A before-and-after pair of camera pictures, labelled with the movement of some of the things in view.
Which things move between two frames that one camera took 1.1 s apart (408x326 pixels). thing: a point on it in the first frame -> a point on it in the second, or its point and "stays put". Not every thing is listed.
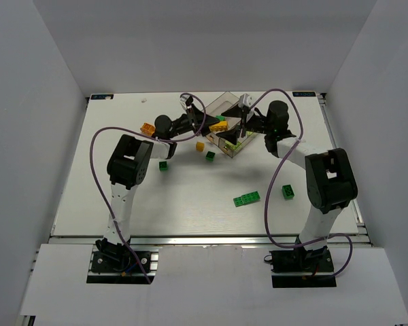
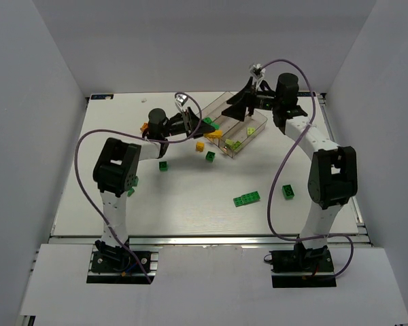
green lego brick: x=287 y=191 stays put
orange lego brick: x=147 y=128 stays put
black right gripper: x=243 y=123 -> x=252 y=100
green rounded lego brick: x=163 y=166 stays put
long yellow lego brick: x=222 y=125 -> x=216 y=134
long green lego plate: x=250 y=197 stays put
